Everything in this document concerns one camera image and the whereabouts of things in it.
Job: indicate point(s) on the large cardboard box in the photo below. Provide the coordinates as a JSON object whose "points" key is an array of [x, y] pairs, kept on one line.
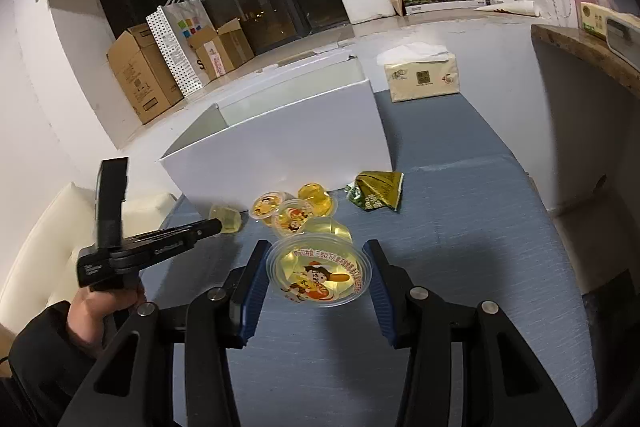
{"points": [[142, 73]]}

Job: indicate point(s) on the wooden side shelf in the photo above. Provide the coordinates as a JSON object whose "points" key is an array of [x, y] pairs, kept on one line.
{"points": [[595, 135]]}

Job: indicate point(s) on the left forearm black sleeve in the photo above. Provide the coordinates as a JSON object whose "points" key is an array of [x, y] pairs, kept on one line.
{"points": [[49, 359]]}

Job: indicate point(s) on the open cardboard box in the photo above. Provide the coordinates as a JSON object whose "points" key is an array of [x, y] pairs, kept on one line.
{"points": [[221, 50]]}

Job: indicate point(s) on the cream sofa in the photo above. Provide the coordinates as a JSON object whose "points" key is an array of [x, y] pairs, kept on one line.
{"points": [[44, 271]]}

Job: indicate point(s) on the white storage box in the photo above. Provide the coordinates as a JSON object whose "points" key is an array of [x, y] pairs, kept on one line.
{"points": [[318, 122]]}

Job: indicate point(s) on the jelly cup with cartoon lid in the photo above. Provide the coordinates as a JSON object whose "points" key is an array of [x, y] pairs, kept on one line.
{"points": [[318, 270], [290, 217]]}

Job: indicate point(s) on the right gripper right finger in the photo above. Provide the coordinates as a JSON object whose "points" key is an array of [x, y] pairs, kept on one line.
{"points": [[504, 383]]}

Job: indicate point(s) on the pale yellow jelly cup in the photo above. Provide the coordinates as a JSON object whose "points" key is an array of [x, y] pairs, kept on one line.
{"points": [[229, 218]]}

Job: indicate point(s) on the left hand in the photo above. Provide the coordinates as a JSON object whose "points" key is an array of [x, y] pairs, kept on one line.
{"points": [[89, 309]]}

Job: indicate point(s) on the green gold snack packet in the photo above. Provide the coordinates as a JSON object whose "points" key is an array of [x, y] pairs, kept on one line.
{"points": [[376, 189]]}

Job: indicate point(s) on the orange jelly cup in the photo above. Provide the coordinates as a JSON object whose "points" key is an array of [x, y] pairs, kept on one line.
{"points": [[316, 195]]}

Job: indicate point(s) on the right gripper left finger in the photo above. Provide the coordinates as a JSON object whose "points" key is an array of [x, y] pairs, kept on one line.
{"points": [[132, 383]]}

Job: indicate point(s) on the white dotted paper bag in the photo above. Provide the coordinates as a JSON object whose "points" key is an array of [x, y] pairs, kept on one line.
{"points": [[172, 24]]}

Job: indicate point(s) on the tissue pack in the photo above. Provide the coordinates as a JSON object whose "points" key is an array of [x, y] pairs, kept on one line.
{"points": [[419, 70]]}

